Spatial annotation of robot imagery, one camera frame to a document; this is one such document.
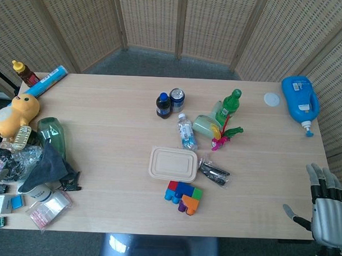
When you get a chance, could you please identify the black clips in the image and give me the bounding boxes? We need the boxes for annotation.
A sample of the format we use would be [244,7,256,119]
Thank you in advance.
[58,170,83,192]

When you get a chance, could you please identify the colourful feather toy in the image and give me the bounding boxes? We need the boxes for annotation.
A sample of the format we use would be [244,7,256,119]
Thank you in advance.
[210,112,244,152]

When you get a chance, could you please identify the green glass vase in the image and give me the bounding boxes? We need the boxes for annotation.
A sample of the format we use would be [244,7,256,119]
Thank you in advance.
[36,116,69,160]

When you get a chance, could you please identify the bamboo folding screen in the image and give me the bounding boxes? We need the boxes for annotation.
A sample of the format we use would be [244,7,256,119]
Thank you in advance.
[0,0,342,202]

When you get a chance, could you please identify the dark soda bottle blue cap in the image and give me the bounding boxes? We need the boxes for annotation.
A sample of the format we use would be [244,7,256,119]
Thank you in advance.
[156,92,172,120]

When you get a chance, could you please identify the clear bottle yellow liquid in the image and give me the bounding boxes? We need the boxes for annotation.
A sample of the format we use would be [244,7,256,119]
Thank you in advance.
[11,124,31,151]

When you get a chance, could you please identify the clear zip bags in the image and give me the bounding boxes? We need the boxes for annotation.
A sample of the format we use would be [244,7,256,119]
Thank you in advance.
[25,188,73,231]

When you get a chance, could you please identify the crumpled clear plastic bag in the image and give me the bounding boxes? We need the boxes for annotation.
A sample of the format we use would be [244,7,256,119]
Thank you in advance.
[0,143,44,184]

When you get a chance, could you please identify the white cup blue print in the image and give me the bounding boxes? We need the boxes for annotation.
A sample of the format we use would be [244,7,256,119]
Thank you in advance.
[25,183,53,201]

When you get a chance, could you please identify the yellow plush duck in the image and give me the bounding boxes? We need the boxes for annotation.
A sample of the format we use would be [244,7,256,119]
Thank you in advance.
[0,92,41,143]

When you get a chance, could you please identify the bagged black cutlery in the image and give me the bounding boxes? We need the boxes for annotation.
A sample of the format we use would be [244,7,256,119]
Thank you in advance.
[197,153,232,190]

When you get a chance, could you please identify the clear water bottle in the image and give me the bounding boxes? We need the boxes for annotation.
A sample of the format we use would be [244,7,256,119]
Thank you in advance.
[175,112,199,152]

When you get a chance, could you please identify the dark grey cloth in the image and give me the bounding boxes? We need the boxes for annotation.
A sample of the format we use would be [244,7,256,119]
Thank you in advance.
[17,141,77,195]

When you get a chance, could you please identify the small blue square box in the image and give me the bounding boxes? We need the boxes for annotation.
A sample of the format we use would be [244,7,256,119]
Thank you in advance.
[10,194,26,209]

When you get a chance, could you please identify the green plastic bottle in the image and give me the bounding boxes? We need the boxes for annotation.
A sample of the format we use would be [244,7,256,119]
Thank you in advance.
[215,88,243,128]

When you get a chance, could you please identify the blue detergent pump bottle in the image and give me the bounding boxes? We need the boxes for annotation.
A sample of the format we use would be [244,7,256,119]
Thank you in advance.
[279,75,322,139]

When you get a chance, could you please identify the pale green cup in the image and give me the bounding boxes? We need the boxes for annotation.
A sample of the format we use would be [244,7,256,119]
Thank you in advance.
[191,99,222,139]

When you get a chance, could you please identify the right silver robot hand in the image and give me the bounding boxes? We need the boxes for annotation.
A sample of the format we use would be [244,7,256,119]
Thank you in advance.
[281,162,342,250]

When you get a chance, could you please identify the blue cylindrical tube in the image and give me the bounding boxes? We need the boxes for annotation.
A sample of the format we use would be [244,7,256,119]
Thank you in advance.
[27,63,69,98]

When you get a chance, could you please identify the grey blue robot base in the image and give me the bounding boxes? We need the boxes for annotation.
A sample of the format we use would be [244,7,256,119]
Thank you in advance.
[98,232,222,256]

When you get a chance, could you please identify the beige lidded lunch box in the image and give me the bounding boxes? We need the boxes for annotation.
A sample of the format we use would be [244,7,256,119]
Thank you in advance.
[148,145,199,182]

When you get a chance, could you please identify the white round lid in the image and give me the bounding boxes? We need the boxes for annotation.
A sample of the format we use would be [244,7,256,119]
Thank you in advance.
[263,92,281,108]

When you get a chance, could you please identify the blue drink can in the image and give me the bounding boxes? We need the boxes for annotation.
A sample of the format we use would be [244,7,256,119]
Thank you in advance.
[169,88,186,113]

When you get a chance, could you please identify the colourful building block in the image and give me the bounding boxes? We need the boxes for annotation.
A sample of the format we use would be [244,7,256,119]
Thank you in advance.
[164,180,204,216]

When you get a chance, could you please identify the honey bottle yellow cap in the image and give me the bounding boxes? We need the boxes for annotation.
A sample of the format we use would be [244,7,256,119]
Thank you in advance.
[11,60,41,88]

